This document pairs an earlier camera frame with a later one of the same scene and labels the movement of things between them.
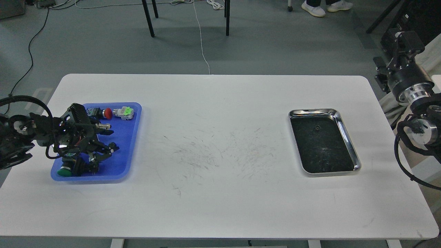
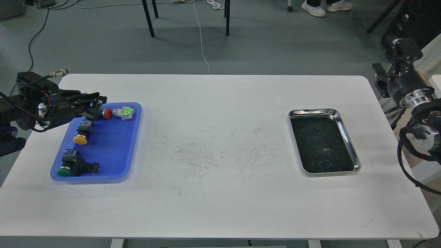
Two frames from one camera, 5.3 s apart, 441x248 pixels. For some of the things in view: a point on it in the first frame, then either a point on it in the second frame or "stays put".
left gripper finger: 109,149 -> 77,98
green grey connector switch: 125,113 stays put
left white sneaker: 318,11 stays put
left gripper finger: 95,157 -> 91,112
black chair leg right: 227,8 stays put
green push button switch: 65,170 stays put
